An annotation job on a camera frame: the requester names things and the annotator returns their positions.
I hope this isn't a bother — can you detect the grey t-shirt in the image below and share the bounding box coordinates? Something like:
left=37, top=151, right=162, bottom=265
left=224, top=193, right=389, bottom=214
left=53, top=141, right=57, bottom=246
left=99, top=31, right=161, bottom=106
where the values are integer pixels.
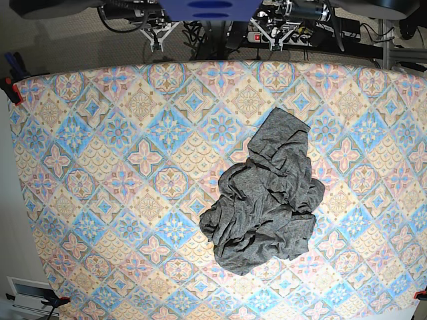
left=199, top=108, right=325, bottom=276

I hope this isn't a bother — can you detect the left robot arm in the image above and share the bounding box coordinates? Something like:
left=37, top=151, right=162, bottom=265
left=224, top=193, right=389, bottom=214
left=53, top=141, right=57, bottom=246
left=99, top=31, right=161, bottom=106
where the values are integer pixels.
left=247, top=1, right=338, bottom=51

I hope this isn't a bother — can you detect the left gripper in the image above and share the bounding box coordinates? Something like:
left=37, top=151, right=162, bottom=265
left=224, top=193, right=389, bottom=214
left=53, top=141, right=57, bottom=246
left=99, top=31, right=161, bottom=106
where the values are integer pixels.
left=250, top=18, right=300, bottom=51

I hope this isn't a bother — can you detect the aluminium frame post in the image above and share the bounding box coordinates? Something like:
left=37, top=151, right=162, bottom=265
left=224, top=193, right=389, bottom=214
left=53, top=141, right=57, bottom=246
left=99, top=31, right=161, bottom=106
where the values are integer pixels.
left=378, top=19, right=426, bottom=70

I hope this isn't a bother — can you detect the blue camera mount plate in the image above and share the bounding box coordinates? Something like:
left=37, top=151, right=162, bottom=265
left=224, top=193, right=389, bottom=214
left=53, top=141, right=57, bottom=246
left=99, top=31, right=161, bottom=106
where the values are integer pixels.
left=158, top=0, right=262, bottom=21

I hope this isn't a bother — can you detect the red black clamp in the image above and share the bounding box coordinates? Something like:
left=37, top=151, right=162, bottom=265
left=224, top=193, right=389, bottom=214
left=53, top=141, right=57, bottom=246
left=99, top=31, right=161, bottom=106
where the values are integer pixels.
left=6, top=293, right=71, bottom=309
left=0, top=77, right=23, bottom=105

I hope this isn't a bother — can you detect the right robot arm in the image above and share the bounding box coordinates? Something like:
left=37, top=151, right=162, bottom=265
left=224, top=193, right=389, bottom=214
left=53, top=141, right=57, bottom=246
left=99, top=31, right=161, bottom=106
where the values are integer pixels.
left=97, top=1, right=181, bottom=51

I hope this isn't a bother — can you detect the red clamp lower right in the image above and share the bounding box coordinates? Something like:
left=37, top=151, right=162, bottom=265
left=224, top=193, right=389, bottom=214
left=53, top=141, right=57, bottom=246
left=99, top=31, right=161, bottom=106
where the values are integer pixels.
left=414, top=289, right=427, bottom=301

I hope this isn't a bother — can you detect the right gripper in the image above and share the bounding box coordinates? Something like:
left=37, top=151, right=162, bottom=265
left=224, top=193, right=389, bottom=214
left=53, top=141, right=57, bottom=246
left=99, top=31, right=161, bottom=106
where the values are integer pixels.
left=140, top=22, right=180, bottom=52

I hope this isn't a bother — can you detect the red black clamp lower left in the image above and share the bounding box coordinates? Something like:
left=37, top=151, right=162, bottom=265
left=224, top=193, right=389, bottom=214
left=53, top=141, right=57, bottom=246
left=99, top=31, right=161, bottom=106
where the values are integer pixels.
left=6, top=293, right=71, bottom=309

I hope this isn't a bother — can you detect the red black clamp upper left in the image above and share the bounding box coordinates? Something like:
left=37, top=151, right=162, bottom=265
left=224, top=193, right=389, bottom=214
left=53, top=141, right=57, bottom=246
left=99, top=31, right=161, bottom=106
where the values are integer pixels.
left=0, top=77, right=23, bottom=105

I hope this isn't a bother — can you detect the white wall vent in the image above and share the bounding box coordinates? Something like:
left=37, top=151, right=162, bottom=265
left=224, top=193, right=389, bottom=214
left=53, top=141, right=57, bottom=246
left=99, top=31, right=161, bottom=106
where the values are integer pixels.
left=7, top=276, right=54, bottom=309

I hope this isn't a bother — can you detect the patterned tablecloth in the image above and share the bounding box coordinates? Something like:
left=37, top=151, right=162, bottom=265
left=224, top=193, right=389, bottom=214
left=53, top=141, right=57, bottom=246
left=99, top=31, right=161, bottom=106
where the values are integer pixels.
left=9, top=61, right=426, bottom=319

